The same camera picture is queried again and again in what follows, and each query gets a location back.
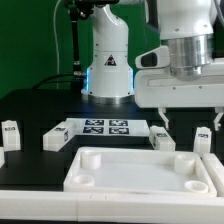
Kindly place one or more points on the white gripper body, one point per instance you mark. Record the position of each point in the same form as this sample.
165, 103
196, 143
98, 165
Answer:
155, 87

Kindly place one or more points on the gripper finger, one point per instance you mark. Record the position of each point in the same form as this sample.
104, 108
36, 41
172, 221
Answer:
164, 118
219, 114

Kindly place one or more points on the white desk tabletop tray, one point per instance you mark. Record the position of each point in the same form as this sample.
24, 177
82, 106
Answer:
136, 171

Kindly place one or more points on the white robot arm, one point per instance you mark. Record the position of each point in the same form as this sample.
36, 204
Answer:
180, 73

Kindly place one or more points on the white right fence bar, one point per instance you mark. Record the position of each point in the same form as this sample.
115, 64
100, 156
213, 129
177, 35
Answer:
215, 170

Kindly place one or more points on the white fence bar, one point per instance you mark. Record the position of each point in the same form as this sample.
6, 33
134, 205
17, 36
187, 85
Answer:
108, 207
215, 170

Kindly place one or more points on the white marker sheet with tags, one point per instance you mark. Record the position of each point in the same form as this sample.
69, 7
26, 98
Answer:
110, 127

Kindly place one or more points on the white left fence piece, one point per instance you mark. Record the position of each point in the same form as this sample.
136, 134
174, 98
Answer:
2, 158

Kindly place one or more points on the white front fence bar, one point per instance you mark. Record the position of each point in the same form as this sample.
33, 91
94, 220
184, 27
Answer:
108, 207

